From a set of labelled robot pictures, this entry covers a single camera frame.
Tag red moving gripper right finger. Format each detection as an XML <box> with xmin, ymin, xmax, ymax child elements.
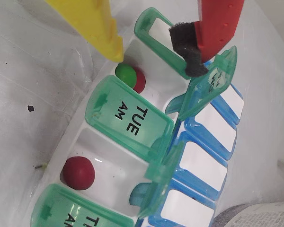
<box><xmin>168</xmin><ymin>0</ymin><xmax>246</xmax><ymax>79</ymax></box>

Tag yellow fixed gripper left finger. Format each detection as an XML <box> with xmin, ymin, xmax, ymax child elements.
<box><xmin>44</xmin><ymin>0</ymin><xmax>124</xmax><ymax>63</ymax></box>

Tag green ball pill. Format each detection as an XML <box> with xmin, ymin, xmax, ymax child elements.
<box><xmin>115</xmin><ymin>63</ymin><xmax>137</xmax><ymax>87</ymax></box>

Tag red ball pill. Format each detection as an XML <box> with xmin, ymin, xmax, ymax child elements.
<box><xmin>132</xmin><ymin>67</ymin><xmax>147</xmax><ymax>94</ymax></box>
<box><xmin>62</xmin><ymin>156</ymin><xmax>96</xmax><ymax>191</ymax></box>

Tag weekly pill organizer box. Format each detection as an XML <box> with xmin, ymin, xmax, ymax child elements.
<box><xmin>29</xmin><ymin>7</ymin><xmax>246</xmax><ymax>227</ymax></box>

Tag white tablecloth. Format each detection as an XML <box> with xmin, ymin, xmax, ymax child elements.
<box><xmin>0</xmin><ymin>0</ymin><xmax>284</xmax><ymax>227</ymax></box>

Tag printed paper sheet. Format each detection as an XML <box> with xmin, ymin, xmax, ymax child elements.
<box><xmin>214</xmin><ymin>201</ymin><xmax>284</xmax><ymax>227</ymax></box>

